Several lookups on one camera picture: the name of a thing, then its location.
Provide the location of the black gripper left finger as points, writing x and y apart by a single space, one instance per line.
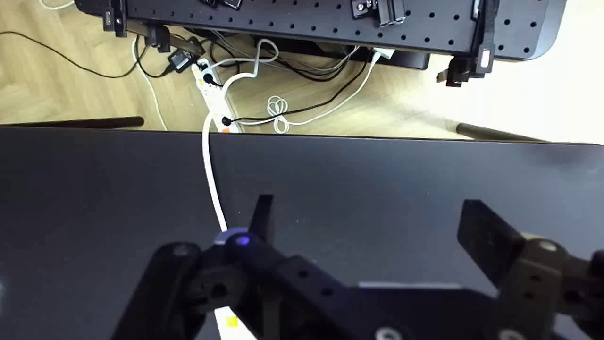
190 277

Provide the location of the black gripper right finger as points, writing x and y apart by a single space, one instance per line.
541 284

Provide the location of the white power strip adapter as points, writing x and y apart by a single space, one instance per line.
231 322

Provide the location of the black metal bar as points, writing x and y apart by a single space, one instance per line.
492 133
77 124

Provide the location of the white floor power strip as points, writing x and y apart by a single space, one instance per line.
212 96

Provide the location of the black power brick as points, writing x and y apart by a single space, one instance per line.
182 62

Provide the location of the dark perforated board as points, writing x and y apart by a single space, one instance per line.
314 20

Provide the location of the black clamp bracket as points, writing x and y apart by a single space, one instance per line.
482 45
116 16

